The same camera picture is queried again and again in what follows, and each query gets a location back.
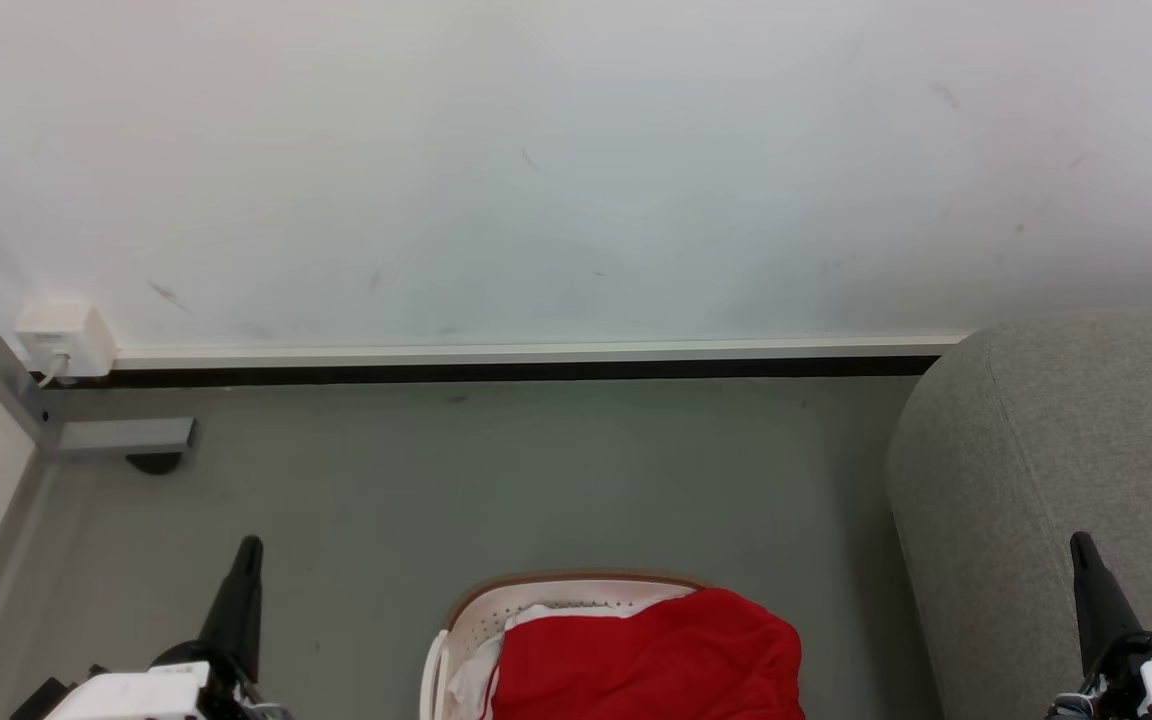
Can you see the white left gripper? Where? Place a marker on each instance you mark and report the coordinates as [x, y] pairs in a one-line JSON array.
[[136, 692]]

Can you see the red basketball jersey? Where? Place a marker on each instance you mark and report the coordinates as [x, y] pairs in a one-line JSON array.
[[646, 660]]

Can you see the grey fabric sofa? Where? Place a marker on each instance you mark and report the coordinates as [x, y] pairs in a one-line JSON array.
[[1026, 480]]

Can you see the white clothing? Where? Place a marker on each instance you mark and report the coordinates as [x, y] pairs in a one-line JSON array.
[[476, 680]]

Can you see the black caster foot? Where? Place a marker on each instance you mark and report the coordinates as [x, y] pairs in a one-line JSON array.
[[154, 463]]

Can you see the white perforated laundry basket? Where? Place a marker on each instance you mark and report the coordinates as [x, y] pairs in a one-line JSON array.
[[476, 615]]

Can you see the white wall outlet box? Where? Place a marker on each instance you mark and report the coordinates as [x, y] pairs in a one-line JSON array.
[[66, 335]]

